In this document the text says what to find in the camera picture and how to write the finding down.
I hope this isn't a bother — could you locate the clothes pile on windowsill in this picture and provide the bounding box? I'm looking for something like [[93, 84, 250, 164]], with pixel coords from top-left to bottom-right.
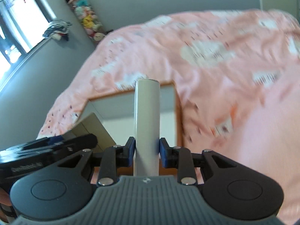
[[43, 20, 72, 41]]

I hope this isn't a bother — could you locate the orange cardboard storage box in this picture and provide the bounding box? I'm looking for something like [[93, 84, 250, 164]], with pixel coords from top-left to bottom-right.
[[67, 80, 185, 176]]

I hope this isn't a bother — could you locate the pink patterned bed duvet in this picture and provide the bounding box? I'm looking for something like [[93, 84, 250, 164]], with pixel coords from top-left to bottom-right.
[[39, 10, 299, 224]]

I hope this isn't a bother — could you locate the window with dark frame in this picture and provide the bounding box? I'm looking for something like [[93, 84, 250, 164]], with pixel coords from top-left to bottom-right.
[[1, 0, 50, 81]]

